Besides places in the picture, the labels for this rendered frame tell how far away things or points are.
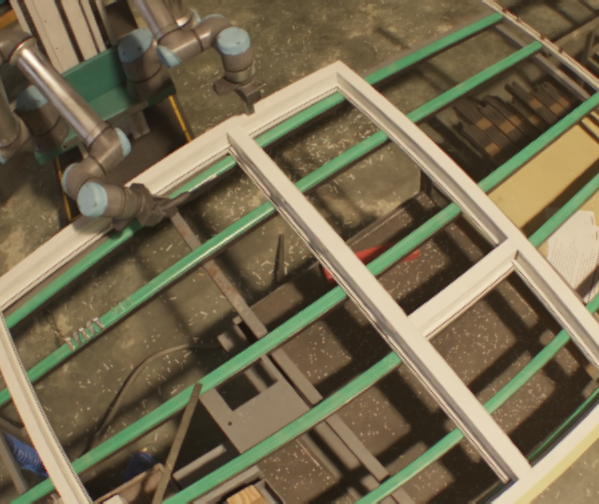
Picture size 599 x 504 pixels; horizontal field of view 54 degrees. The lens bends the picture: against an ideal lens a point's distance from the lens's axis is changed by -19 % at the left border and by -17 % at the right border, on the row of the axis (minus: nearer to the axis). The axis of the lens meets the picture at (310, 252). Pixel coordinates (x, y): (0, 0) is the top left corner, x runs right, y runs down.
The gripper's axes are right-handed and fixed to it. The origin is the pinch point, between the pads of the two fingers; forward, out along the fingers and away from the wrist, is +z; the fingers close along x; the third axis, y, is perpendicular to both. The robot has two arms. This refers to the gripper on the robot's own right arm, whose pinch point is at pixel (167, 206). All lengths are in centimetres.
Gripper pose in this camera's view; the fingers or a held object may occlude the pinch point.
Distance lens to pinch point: 199.4
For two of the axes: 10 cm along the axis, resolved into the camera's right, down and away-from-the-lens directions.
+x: -5.8, -7.3, 3.7
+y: 6.3, -6.8, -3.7
